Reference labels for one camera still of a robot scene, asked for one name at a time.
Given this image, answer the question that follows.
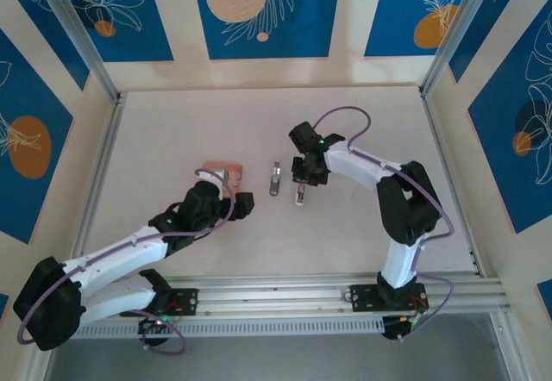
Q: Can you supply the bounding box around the silver USB stick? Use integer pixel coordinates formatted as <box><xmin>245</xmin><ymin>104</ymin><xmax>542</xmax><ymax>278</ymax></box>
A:
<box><xmin>267</xmin><ymin>160</ymin><xmax>284</xmax><ymax>196</ymax></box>

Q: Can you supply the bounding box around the pink plastic tray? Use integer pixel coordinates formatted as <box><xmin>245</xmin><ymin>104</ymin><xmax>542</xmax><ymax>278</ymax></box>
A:
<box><xmin>201</xmin><ymin>159</ymin><xmax>245</xmax><ymax>193</ymax></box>

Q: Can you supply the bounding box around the left circuit board with LEDs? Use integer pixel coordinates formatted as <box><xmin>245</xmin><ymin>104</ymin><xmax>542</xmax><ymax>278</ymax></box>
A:
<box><xmin>136</xmin><ymin>314</ymin><xmax>174</xmax><ymax>335</ymax></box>

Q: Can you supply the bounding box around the circuit board with leds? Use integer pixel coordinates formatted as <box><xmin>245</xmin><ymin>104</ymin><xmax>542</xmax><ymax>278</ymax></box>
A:
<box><xmin>381</xmin><ymin>315</ymin><xmax>426</xmax><ymax>342</ymax></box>
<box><xmin>136</xmin><ymin>314</ymin><xmax>174</xmax><ymax>335</ymax></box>

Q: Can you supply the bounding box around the right circuit board with LEDs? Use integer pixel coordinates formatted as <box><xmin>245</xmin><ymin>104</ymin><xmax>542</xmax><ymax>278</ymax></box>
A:
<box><xmin>381</xmin><ymin>315</ymin><xmax>426</xmax><ymax>342</ymax></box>

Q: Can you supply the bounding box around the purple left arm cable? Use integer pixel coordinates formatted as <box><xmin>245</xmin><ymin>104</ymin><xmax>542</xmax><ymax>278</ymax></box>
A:
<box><xmin>16</xmin><ymin>167</ymin><xmax>237</xmax><ymax>355</ymax></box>

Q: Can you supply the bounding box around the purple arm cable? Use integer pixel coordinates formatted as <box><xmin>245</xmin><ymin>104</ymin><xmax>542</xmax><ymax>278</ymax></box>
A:
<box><xmin>314</xmin><ymin>104</ymin><xmax>456</xmax><ymax>343</ymax></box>
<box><xmin>16</xmin><ymin>167</ymin><xmax>237</xmax><ymax>355</ymax></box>

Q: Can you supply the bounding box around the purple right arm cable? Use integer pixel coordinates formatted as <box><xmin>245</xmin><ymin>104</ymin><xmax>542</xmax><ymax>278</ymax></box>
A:
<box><xmin>314</xmin><ymin>104</ymin><xmax>456</xmax><ymax>343</ymax></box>

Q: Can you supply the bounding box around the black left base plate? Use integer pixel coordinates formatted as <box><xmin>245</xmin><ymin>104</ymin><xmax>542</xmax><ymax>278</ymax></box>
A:
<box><xmin>163</xmin><ymin>288</ymin><xmax>199</xmax><ymax>316</ymax></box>

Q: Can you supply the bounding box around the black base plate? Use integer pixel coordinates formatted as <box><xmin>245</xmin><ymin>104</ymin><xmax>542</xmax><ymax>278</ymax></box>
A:
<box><xmin>349</xmin><ymin>284</ymin><xmax>429</xmax><ymax>313</ymax></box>
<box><xmin>163</xmin><ymin>288</ymin><xmax>199</xmax><ymax>316</ymax></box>

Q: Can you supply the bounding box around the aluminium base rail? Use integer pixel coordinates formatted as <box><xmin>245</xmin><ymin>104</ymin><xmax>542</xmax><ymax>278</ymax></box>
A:
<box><xmin>38</xmin><ymin>271</ymin><xmax>508</xmax><ymax>320</ymax></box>

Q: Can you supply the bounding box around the aluminium side rail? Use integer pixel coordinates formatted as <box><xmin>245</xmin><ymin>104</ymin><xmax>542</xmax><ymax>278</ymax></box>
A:
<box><xmin>420</xmin><ymin>90</ymin><xmax>486</xmax><ymax>278</ymax></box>
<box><xmin>64</xmin><ymin>91</ymin><xmax>129</xmax><ymax>287</ymax></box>

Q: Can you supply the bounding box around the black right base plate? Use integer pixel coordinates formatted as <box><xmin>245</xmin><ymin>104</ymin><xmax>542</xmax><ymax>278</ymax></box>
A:
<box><xmin>349</xmin><ymin>284</ymin><xmax>429</xmax><ymax>313</ymax></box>

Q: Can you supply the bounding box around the white slotted cable duct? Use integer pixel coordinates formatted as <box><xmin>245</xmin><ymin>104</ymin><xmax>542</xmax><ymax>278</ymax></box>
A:
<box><xmin>55</xmin><ymin>315</ymin><xmax>385</xmax><ymax>340</ymax></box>

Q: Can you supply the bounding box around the aluminium frame post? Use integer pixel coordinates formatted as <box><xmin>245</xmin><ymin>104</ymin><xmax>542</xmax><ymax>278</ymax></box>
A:
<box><xmin>36</xmin><ymin>0</ymin><xmax>124</xmax><ymax>103</ymax></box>
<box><xmin>419</xmin><ymin>0</ymin><xmax>498</xmax><ymax>96</ymax></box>

